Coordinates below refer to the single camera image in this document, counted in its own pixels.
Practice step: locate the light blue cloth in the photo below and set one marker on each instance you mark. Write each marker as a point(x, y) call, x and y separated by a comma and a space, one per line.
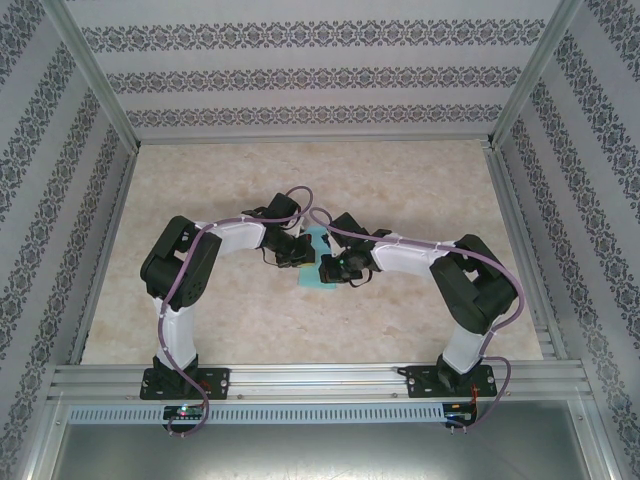
point(310, 277)

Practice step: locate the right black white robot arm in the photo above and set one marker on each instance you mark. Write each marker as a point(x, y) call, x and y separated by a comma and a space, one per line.
point(462, 350)

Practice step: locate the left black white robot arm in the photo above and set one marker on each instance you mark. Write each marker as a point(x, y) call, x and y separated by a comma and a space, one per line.
point(182, 330)

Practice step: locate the grey metal sheet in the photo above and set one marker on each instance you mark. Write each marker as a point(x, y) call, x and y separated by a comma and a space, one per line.
point(320, 450)

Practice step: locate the aluminium mounting beam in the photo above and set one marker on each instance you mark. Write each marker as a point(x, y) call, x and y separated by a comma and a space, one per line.
point(315, 380)

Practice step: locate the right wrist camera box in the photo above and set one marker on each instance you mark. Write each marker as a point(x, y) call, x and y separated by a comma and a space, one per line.
point(337, 244)

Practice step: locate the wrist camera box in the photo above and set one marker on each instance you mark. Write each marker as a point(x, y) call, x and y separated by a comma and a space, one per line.
point(337, 244)
point(299, 228)

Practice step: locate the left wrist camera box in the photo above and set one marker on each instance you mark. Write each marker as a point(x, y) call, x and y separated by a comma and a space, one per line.
point(299, 228)

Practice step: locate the aluminium back wall rail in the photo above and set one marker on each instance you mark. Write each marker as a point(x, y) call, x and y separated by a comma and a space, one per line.
point(315, 138)

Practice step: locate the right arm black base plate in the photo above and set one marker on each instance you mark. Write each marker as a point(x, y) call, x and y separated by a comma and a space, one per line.
point(422, 380)

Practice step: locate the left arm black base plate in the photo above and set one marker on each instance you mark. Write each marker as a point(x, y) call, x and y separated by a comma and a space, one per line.
point(217, 382)

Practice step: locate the aluminium table side rail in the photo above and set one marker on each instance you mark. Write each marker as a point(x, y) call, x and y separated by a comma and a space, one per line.
point(525, 250)
point(105, 255)

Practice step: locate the aluminium frame post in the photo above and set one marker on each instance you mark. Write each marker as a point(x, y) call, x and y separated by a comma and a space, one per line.
point(533, 75)
point(97, 75)

